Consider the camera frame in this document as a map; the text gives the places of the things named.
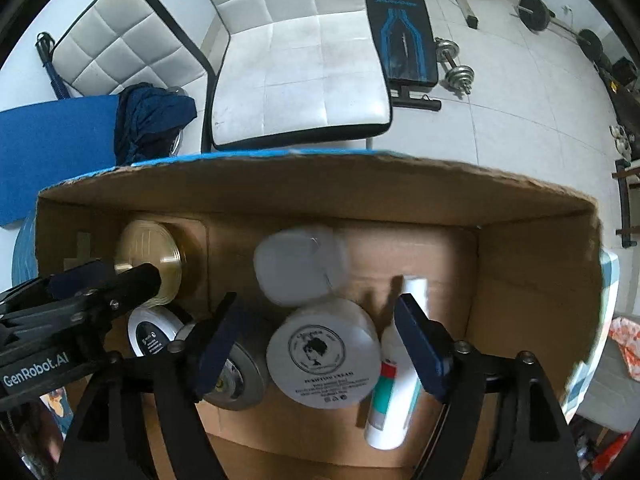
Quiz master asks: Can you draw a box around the white quilted chair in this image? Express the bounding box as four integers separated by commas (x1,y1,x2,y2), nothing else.
49,0,215,102
187,0,394,152

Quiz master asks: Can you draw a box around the dark blue cloth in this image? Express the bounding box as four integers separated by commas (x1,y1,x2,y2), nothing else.
113,83,197,166

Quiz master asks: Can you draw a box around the white cream jar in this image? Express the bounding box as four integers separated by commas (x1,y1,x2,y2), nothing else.
265,298,382,409

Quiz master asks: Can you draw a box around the cardboard box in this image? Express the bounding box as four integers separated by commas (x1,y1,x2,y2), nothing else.
12,149,609,480

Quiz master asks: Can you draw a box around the small black box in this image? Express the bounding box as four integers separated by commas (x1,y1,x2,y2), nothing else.
612,57,639,86

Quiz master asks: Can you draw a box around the pair of light shoes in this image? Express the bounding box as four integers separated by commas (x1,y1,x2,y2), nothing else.
610,124,634,154

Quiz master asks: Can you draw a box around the small translucent white cup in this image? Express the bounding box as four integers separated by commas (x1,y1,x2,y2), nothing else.
307,225,350,291

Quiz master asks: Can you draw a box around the black-lid round jar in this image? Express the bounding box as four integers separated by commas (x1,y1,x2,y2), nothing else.
127,306,186,359

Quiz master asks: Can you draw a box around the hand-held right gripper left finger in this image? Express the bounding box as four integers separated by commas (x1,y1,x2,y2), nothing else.
59,291,240,480

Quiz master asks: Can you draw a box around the silver round tin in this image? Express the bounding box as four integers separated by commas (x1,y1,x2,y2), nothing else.
202,342,269,412

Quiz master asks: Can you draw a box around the black folded umbrella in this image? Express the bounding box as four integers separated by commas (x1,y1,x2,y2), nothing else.
34,32,69,99

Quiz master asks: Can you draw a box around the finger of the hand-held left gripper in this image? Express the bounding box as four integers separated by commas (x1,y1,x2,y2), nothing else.
74,263,163,322
47,259,119,299

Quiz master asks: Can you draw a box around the white tube with green label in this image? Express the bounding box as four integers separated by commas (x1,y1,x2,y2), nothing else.
363,275,430,450

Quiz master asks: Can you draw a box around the orange floral cloth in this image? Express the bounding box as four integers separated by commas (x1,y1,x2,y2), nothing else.
607,315,640,382

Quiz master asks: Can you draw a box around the gold round tin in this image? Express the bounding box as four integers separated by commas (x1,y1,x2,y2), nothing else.
114,219,189,307

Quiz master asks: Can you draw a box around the wooden chair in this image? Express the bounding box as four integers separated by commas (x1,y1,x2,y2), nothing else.
612,157,640,249

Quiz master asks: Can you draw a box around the chrome dumbbell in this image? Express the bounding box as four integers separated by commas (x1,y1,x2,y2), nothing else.
433,37,476,95

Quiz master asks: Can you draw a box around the white earbud case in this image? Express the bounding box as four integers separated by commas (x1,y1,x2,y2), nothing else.
253,230,346,307

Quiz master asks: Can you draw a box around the grey upholstered chair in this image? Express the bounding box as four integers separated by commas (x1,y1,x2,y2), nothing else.
570,339,640,432

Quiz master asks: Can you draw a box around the short barbell with black plates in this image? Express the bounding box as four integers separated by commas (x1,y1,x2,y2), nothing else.
516,0,606,64

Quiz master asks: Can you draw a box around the blue foam mat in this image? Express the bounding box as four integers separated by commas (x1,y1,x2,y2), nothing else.
0,94,122,232

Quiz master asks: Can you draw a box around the black and blue weight bench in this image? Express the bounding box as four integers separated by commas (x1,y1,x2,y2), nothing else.
360,0,444,112

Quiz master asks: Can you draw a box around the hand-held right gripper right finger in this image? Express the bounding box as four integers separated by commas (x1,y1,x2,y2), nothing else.
393,292,585,480

